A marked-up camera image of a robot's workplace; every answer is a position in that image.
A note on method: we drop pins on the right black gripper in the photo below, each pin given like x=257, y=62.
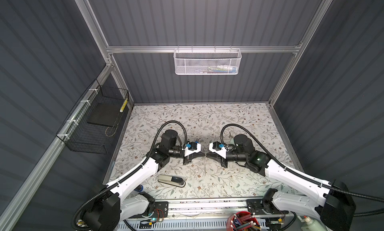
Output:
x=218, y=158

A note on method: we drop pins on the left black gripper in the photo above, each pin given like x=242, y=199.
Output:
x=188, y=160

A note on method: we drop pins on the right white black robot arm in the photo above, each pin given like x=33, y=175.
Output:
x=334, y=210

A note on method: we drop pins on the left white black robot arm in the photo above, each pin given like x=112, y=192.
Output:
x=110, y=204

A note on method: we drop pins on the grey black stapler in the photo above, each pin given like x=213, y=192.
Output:
x=172, y=181

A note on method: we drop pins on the red pencil cup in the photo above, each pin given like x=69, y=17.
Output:
x=243, y=221

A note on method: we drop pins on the yellow marker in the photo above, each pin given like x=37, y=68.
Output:
x=123, y=105

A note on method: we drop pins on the black foam pad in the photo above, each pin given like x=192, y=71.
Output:
x=107, y=115

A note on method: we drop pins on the white glue bottle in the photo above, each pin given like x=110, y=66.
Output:
x=310, y=224

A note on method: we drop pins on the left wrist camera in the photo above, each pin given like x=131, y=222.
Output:
x=191, y=148

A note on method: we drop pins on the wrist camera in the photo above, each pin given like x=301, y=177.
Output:
x=191, y=148
x=218, y=148

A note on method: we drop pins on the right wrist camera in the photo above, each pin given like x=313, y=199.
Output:
x=218, y=148

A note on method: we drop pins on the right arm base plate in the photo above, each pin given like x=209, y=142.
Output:
x=259, y=206

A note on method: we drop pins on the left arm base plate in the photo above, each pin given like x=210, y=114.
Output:
x=158, y=210

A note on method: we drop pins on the white wire mesh basket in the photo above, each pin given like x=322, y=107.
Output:
x=207, y=61

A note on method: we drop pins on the black wire basket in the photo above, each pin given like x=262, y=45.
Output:
x=79, y=136

